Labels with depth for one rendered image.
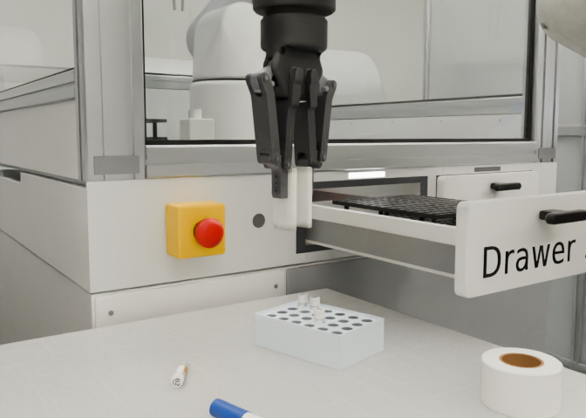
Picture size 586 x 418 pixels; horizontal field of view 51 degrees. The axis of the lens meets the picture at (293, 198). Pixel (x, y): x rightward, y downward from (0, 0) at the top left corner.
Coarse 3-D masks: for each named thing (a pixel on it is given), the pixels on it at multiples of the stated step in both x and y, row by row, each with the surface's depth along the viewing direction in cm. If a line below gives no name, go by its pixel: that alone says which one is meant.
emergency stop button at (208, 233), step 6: (204, 222) 81; (210, 222) 81; (216, 222) 82; (198, 228) 80; (204, 228) 80; (210, 228) 81; (216, 228) 81; (222, 228) 82; (198, 234) 80; (204, 234) 80; (210, 234) 81; (216, 234) 81; (222, 234) 82; (198, 240) 81; (204, 240) 81; (210, 240) 81; (216, 240) 82; (204, 246) 81; (210, 246) 81
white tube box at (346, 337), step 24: (264, 312) 73; (288, 312) 73; (312, 312) 73; (336, 312) 73; (360, 312) 72; (264, 336) 71; (288, 336) 69; (312, 336) 66; (336, 336) 64; (360, 336) 67; (312, 360) 66; (336, 360) 64; (360, 360) 67
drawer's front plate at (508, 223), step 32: (576, 192) 82; (480, 224) 71; (512, 224) 74; (544, 224) 78; (576, 224) 82; (480, 256) 71; (512, 256) 75; (544, 256) 78; (576, 256) 82; (480, 288) 72; (512, 288) 75
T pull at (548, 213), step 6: (546, 210) 76; (552, 210) 76; (558, 210) 76; (564, 210) 76; (570, 210) 76; (576, 210) 76; (582, 210) 76; (540, 216) 77; (546, 216) 73; (552, 216) 73; (558, 216) 73; (564, 216) 74; (570, 216) 74; (576, 216) 75; (582, 216) 76; (546, 222) 74; (552, 222) 73; (558, 222) 73; (564, 222) 74; (570, 222) 75
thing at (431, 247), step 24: (312, 216) 97; (336, 216) 92; (360, 216) 88; (384, 216) 84; (312, 240) 97; (336, 240) 92; (360, 240) 88; (384, 240) 83; (408, 240) 80; (432, 240) 77; (408, 264) 80; (432, 264) 76
